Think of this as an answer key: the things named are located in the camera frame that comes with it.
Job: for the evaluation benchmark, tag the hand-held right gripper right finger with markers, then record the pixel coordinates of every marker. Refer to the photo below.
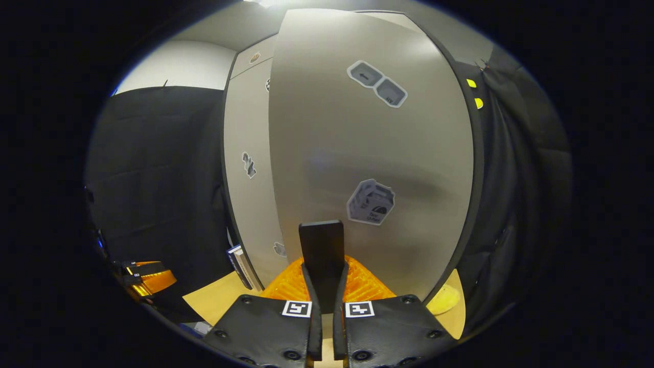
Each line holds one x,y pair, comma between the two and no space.
393,332

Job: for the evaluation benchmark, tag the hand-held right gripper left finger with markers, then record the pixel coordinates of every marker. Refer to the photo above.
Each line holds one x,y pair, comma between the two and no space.
265,332

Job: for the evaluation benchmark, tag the small white blue box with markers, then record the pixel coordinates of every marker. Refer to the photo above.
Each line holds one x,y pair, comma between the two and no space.
242,268

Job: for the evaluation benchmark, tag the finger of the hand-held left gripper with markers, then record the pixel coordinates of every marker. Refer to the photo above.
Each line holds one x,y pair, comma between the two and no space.
153,280

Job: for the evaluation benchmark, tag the grey cabinet drawer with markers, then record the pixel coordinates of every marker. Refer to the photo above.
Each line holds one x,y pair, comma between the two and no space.
255,64

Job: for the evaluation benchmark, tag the grey double-door shoe cabinet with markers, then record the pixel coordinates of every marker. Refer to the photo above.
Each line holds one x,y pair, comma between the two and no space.
472,153

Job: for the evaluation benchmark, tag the yellow round sponge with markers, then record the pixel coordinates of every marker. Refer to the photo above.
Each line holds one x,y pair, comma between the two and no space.
443,300

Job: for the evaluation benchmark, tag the small metal clip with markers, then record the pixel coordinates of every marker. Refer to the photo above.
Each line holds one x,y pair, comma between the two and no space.
483,64

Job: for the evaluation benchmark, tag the black backdrop cloth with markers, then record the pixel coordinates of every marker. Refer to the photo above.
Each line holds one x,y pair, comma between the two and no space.
153,179

